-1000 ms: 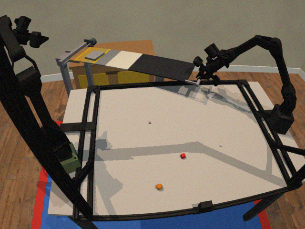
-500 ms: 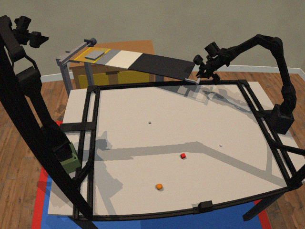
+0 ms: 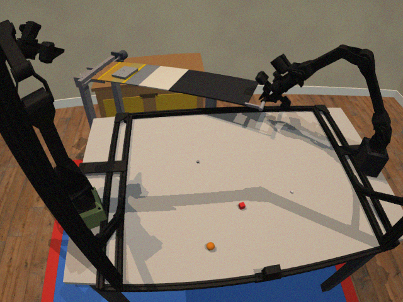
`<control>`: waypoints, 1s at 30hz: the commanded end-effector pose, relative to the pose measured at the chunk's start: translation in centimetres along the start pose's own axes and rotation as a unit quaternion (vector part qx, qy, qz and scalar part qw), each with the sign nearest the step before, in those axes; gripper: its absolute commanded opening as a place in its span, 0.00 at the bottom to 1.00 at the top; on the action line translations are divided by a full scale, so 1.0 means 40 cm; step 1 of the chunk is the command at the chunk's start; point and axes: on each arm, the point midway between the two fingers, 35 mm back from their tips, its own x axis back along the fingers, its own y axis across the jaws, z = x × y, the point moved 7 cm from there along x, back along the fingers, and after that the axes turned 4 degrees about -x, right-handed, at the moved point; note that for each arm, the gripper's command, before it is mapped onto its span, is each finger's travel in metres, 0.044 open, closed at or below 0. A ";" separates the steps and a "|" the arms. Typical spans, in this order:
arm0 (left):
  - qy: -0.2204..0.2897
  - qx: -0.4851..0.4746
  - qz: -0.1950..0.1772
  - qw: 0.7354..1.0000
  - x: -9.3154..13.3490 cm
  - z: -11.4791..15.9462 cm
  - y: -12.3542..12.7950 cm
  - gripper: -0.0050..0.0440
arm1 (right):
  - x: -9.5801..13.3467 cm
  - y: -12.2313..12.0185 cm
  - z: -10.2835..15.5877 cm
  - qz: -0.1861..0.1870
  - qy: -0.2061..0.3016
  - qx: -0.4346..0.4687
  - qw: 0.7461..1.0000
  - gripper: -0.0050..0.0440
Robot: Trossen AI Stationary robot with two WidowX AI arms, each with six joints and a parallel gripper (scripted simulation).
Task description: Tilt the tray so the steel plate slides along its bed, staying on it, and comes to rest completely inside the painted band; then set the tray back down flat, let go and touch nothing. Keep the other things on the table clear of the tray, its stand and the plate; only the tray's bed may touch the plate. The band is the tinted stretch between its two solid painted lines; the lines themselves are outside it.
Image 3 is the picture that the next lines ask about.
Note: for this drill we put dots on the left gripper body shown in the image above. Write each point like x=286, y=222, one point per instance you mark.
x=45, y=50

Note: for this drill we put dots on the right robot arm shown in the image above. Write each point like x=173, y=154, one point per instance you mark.
x=364, y=59

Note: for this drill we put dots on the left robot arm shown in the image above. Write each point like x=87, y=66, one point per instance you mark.
x=41, y=112

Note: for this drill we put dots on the orange ball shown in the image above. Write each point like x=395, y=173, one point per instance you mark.
x=210, y=246

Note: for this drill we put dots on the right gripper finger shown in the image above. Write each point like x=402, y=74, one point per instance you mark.
x=264, y=93
x=271, y=98

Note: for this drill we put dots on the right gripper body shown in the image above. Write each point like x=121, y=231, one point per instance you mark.
x=277, y=88

